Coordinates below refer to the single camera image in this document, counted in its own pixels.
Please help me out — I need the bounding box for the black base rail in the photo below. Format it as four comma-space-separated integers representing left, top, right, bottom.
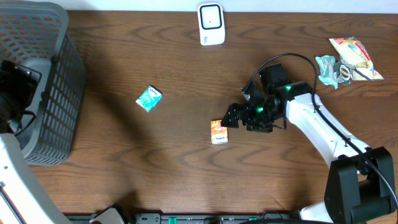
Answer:
65, 203, 368, 224

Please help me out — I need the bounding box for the black round-logo packet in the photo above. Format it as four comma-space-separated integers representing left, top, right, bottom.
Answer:
333, 62, 351, 86

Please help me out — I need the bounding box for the grey plastic mesh basket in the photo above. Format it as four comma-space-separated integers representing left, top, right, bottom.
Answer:
1, 1, 87, 166

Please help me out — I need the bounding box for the yellow snack bag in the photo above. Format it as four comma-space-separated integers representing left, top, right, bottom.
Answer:
329, 36, 384, 81

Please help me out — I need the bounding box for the teal small box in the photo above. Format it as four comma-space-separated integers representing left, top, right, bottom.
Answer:
136, 85, 163, 113

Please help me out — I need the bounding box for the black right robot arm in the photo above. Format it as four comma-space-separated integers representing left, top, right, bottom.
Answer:
221, 64, 397, 223

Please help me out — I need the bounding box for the teal snack packet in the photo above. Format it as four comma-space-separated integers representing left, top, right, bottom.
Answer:
315, 55, 338, 89

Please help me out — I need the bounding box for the orange small box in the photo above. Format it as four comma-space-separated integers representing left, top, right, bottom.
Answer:
211, 120, 228, 145

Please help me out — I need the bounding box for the white barcode scanner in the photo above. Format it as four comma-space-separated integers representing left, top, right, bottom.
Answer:
197, 2, 226, 46

